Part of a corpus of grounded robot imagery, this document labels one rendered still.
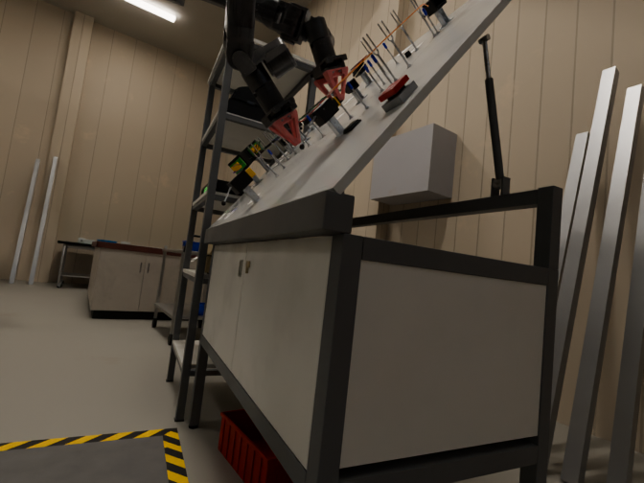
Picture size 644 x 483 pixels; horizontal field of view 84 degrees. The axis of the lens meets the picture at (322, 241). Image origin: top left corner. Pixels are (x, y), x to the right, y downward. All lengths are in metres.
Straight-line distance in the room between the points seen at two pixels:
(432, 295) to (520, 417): 0.38
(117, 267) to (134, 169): 4.29
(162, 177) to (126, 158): 0.73
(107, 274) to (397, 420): 3.85
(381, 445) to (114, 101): 8.33
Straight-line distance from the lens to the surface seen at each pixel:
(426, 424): 0.77
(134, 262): 4.33
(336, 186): 0.60
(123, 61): 8.96
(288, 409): 0.76
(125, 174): 8.31
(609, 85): 2.65
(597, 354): 2.00
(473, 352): 0.82
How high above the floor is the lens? 0.73
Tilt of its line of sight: 5 degrees up
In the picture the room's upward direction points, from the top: 6 degrees clockwise
